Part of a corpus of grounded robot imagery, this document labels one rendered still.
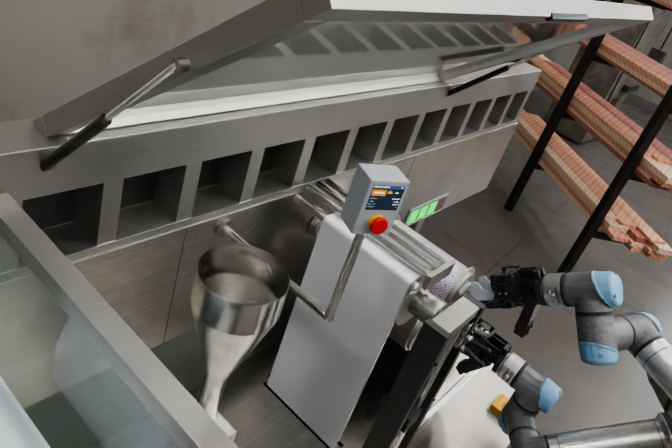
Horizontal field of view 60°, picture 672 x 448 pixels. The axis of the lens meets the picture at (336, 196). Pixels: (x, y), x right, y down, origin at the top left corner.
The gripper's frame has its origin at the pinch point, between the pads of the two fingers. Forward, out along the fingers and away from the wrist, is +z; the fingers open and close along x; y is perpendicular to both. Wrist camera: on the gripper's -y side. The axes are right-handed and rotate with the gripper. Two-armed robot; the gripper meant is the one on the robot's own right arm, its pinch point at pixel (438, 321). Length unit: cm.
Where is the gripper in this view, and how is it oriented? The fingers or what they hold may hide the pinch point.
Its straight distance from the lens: 168.9
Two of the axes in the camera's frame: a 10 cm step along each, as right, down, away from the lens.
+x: -6.3, 2.2, -7.5
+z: -7.2, -5.2, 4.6
